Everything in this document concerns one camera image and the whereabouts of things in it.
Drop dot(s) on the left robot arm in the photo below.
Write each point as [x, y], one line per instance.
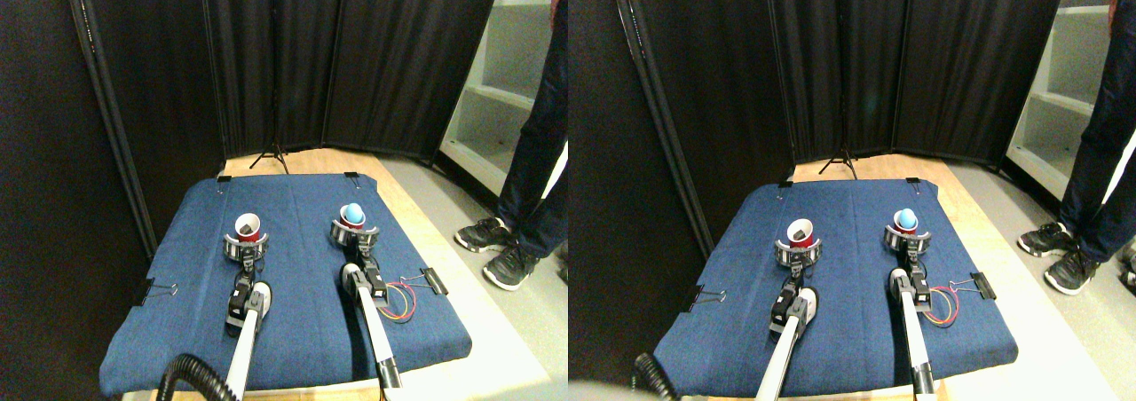
[241, 357]
[785, 357]

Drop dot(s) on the white shelf unit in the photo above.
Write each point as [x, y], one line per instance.
[1065, 73]
[497, 73]

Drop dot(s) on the dark blue cloth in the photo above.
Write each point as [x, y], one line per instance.
[852, 330]
[302, 330]

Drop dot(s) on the black curtain stand foot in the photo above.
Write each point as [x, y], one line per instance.
[275, 151]
[840, 157]

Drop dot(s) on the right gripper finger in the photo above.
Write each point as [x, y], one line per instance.
[923, 241]
[338, 236]
[371, 238]
[891, 239]

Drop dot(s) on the person's legs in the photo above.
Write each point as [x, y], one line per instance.
[1096, 153]
[532, 153]

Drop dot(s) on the black curtain stand pole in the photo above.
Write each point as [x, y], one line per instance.
[112, 108]
[664, 108]

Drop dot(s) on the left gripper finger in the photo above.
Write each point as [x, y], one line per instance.
[782, 254]
[813, 253]
[260, 248]
[230, 249]

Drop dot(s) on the red cup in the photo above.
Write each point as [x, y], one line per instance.
[906, 228]
[355, 224]
[804, 242]
[252, 235]

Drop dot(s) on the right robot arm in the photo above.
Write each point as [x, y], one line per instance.
[914, 339]
[374, 330]

